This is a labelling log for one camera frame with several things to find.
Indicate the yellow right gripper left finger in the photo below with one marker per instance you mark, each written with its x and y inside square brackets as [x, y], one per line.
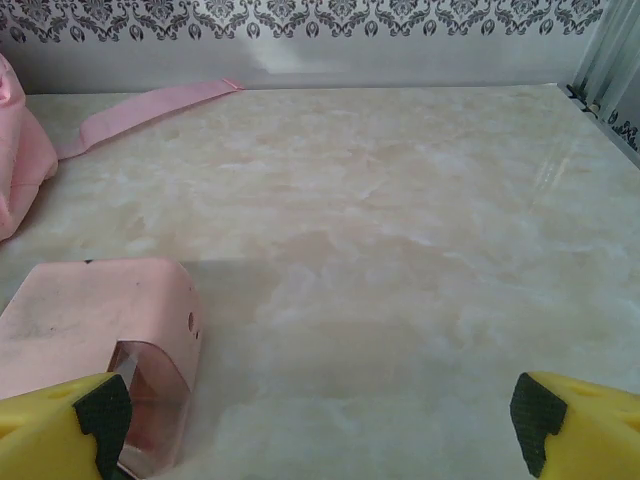
[45, 430]

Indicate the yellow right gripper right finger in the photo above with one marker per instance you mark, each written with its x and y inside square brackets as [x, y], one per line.
[595, 435]

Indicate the pink school backpack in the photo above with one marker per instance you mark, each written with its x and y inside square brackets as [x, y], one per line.
[20, 150]

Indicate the aluminium side rail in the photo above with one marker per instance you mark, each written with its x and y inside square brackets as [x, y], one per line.
[600, 117]

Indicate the aluminium frame post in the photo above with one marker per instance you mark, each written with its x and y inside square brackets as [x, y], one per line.
[607, 50]

